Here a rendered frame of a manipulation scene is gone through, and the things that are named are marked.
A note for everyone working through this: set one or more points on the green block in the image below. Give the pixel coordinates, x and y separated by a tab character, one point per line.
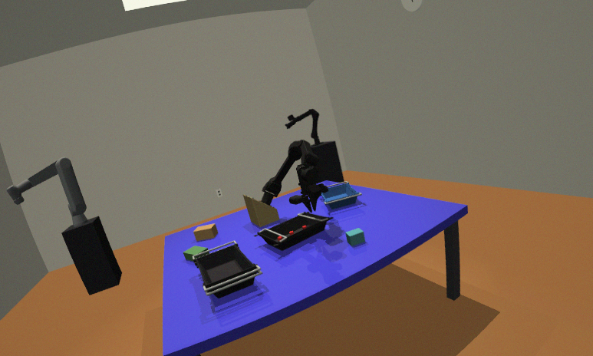
195	250

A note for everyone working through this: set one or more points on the teal block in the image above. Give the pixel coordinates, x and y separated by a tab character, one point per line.
355	237

